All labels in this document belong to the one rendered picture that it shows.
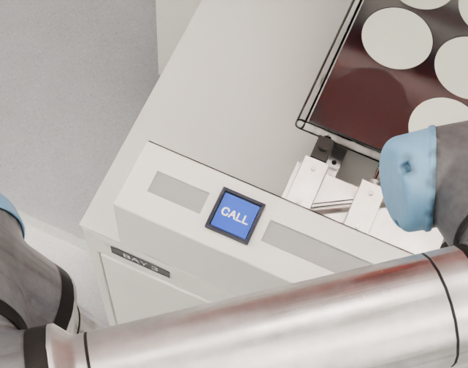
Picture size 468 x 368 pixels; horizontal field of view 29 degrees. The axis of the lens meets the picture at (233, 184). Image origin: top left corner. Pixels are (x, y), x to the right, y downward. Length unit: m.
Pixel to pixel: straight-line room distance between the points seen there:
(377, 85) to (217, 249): 0.34
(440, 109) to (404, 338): 0.74
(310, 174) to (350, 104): 0.12
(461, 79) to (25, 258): 0.79
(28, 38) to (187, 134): 1.12
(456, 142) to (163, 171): 0.51
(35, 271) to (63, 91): 1.62
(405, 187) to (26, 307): 0.28
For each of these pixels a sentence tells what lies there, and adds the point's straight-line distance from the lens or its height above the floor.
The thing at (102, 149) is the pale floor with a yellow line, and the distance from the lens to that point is 2.20.
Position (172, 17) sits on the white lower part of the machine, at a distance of 1.95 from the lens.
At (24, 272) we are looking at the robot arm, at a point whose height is 1.36.
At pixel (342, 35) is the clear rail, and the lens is 1.30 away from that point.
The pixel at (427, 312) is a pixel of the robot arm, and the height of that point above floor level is 1.45.
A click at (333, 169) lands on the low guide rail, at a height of 0.85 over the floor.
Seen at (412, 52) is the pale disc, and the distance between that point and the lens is 1.31.
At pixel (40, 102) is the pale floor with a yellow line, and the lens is 2.27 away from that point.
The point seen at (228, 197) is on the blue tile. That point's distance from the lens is 1.10.
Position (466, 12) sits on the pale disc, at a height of 0.90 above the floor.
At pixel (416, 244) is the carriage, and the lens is 1.21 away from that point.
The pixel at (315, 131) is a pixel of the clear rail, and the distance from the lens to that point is 1.22.
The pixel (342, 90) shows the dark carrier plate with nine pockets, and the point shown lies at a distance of 1.26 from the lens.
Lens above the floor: 1.98
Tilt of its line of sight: 67 degrees down
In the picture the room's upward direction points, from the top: 8 degrees clockwise
